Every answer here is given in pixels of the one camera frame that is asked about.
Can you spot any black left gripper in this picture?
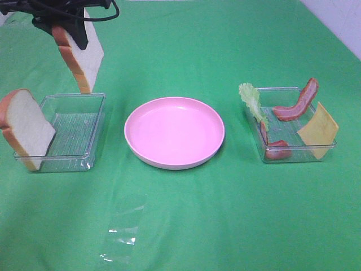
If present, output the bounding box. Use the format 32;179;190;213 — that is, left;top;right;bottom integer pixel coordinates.
1;1;111;50

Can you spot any bread slice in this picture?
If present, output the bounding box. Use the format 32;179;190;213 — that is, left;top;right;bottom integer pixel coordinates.
1;89;56;171
51;21;104;94

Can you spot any green lettuce leaf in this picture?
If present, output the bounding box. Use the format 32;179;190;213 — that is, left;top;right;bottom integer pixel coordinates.
239;82;268;128

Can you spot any bacon strip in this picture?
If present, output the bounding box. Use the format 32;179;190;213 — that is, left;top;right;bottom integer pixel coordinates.
272;77;319;121
259;121;292;160

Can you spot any yellow cheese slice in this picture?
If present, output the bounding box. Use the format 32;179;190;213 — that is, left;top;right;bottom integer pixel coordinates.
297;102;339;160

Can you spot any clear left plastic container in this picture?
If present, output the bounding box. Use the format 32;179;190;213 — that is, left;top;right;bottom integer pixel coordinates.
14;93;106;173

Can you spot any clear plastic container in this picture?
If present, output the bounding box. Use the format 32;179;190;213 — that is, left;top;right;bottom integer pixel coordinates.
243;86;337;164
14;93;106;173

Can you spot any pink round plate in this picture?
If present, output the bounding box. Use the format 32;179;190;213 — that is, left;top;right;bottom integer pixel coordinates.
124;97;225;170

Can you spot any clear plastic film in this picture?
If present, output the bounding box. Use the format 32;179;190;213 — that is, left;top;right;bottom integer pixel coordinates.
97;194;147;270

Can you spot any clear right plastic container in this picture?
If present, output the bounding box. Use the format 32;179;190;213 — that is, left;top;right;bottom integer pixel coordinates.
243;86;337;164

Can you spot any green tablecloth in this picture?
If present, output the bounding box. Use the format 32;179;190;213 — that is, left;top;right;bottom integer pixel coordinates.
1;1;360;270

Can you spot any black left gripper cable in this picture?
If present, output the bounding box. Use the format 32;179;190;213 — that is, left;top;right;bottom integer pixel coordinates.
16;0;120;23

